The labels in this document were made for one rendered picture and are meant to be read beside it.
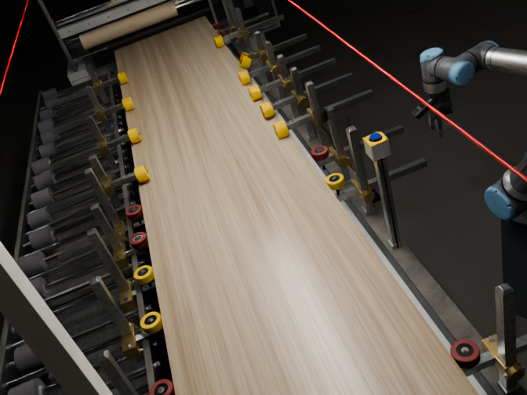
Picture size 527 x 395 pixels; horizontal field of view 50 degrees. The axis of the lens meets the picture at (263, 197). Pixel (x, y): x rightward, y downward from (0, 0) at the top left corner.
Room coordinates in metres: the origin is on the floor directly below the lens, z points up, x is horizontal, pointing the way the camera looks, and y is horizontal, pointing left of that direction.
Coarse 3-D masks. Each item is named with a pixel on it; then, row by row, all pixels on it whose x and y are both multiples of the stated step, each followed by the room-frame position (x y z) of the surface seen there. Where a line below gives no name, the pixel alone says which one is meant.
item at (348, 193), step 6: (414, 162) 2.01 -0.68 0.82; (420, 162) 1.99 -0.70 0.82; (426, 162) 1.99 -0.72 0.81; (402, 168) 2.00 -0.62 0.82; (408, 168) 1.99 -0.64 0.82; (414, 168) 1.99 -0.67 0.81; (420, 168) 1.99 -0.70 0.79; (390, 174) 1.99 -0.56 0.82; (396, 174) 1.98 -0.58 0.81; (402, 174) 1.98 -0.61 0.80; (372, 180) 1.99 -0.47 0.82; (390, 180) 1.98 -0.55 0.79; (372, 186) 1.97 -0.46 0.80; (342, 192) 1.97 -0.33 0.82; (348, 192) 1.96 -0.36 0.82; (354, 192) 1.96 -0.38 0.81; (342, 198) 1.96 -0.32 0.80
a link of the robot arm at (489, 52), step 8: (488, 40) 1.96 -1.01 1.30; (472, 48) 1.94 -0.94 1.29; (480, 48) 1.92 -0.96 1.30; (488, 48) 1.89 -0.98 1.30; (496, 48) 1.86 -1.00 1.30; (504, 48) 1.84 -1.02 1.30; (480, 56) 1.89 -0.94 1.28; (488, 56) 1.86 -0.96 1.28; (496, 56) 1.82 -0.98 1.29; (504, 56) 1.79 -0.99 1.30; (512, 56) 1.76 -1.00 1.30; (520, 56) 1.74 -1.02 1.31; (480, 64) 1.88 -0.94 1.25; (488, 64) 1.85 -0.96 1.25; (496, 64) 1.81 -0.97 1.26; (504, 64) 1.78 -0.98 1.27; (512, 64) 1.75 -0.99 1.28; (520, 64) 1.72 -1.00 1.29; (512, 72) 1.76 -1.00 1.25; (520, 72) 1.72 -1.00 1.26
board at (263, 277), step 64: (128, 64) 4.25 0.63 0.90; (192, 64) 3.81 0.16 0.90; (128, 128) 3.17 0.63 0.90; (192, 128) 2.88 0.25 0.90; (256, 128) 2.64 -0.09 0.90; (192, 192) 2.25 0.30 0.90; (256, 192) 2.08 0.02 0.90; (320, 192) 1.92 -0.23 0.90; (192, 256) 1.80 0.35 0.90; (256, 256) 1.66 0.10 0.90; (320, 256) 1.55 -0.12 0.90; (192, 320) 1.46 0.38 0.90; (256, 320) 1.35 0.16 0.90; (320, 320) 1.26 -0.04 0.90; (384, 320) 1.18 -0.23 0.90; (192, 384) 1.19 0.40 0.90; (256, 384) 1.11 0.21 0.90; (320, 384) 1.03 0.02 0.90; (384, 384) 0.96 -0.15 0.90; (448, 384) 0.90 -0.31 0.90
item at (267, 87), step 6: (330, 60) 2.99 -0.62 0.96; (312, 66) 3.00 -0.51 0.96; (318, 66) 2.98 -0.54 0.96; (324, 66) 2.98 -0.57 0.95; (330, 66) 2.99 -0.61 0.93; (300, 72) 2.98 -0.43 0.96; (306, 72) 2.97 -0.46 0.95; (312, 72) 2.98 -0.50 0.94; (270, 84) 2.96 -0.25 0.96; (276, 84) 2.96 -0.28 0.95; (264, 90) 2.95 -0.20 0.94
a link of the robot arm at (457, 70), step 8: (448, 56) 1.94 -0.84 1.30; (456, 56) 1.92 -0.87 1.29; (464, 56) 1.89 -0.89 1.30; (472, 56) 1.89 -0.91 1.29; (440, 64) 1.92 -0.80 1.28; (448, 64) 1.89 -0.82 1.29; (456, 64) 1.86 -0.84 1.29; (464, 64) 1.84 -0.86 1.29; (472, 64) 1.85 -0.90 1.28; (440, 72) 1.91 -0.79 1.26; (448, 72) 1.87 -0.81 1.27; (456, 72) 1.84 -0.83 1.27; (464, 72) 1.84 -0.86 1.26; (472, 72) 1.85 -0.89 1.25; (448, 80) 1.88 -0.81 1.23; (456, 80) 1.84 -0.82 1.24; (464, 80) 1.84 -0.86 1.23
